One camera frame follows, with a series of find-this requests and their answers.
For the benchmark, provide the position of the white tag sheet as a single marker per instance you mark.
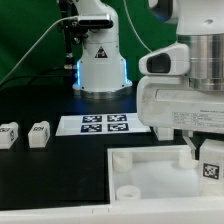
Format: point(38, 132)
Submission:
point(121, 123)

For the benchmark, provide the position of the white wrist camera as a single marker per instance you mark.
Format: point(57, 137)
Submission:
point(172, 60)

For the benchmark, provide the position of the white square tabletop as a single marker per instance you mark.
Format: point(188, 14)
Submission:
point(154, 172)

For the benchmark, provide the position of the white front wall bar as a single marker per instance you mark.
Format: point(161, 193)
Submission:
point(202, 210)

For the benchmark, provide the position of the black camera stand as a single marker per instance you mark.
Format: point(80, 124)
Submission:
point(72, 32)

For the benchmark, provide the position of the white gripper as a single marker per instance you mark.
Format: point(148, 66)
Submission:
point(167, 102)

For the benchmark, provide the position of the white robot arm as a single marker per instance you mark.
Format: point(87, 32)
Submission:
point(200, 25)

